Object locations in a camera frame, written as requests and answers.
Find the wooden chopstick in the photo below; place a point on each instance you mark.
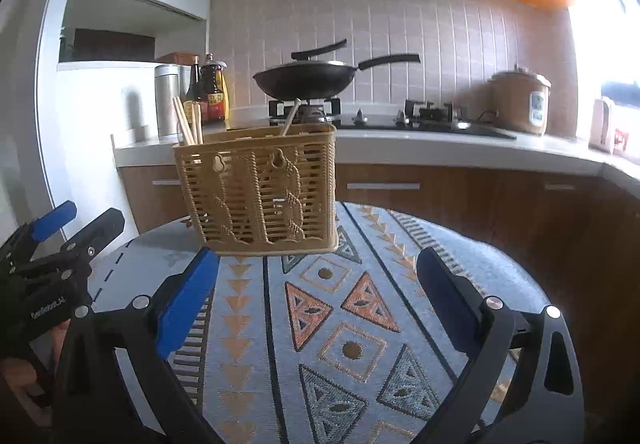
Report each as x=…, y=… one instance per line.
x=198, y=123
x=188, y=123
x=182, y=121
x=291, y=116

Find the black wok lid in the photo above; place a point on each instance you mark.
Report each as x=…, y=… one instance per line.
x=310, y=66

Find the beige rice cooker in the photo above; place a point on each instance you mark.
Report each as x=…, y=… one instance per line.
x=520, y=103

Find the brown wooden box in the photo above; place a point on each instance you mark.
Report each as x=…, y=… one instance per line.
x=177, y=58

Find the metal cooktop knob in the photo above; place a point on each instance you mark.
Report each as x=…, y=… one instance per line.
x=359, y=117
x=400, y=117

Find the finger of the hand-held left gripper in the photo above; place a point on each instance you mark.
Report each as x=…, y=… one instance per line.
x=100, y=229
x=50, y=221

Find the steel canister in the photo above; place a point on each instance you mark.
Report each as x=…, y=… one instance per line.
x=167, y=98

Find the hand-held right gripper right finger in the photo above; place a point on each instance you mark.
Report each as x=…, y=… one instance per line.
x=447, y=304

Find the dark wooden cabinet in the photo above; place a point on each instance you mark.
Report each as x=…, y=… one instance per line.
x=115, y=46

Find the yellow bottle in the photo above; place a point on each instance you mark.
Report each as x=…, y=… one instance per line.
x=225, y=98

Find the yellow woven plastic basket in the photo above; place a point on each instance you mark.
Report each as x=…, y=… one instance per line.
x=260, y=204

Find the person's left hand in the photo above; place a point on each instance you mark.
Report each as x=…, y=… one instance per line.
x=20, y=374

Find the small dark soy sauce bottle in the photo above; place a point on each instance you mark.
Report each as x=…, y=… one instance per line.
x=194, y=93

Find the black glass gas cooktop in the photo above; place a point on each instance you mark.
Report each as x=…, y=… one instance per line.
x=475, y=131

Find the patterned grey tablecloth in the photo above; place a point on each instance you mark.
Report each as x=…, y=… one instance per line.
x=350, y=349

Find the white electric kettle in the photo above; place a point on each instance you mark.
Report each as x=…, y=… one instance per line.
x=601, y=123

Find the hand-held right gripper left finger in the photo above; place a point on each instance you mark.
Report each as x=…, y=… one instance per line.
x=185, y=304

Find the black wok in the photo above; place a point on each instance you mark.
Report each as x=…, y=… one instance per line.
x=305, y=83

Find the red and white box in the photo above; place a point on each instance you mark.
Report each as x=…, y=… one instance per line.
x=620, y=141

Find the large dark sauce bottle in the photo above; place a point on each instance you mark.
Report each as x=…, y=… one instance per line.
x=214, y=93

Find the gas burner with pan support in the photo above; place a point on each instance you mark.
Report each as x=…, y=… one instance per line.
x=320, y=109
x=435, y=114

